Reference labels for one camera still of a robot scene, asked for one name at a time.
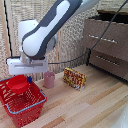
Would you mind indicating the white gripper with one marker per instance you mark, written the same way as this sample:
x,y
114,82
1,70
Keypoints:
x,y
26,66

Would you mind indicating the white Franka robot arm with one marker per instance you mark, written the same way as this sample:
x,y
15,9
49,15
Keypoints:
x,y
46,26

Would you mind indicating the red plastic basket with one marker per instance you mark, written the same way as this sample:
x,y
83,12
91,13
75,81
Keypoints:
x,y
23,105

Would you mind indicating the pink cup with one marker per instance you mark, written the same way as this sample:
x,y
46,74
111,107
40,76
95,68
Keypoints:
x,y
49,80

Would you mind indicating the red yellow snack box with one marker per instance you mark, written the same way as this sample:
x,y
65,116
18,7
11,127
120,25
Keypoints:
x,y
74,78

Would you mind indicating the woven bamboo screen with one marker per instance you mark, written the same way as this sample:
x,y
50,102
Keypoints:
x,y
66,40

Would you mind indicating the brown drawer cabinet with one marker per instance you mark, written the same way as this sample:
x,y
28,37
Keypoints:
x,y
108,43

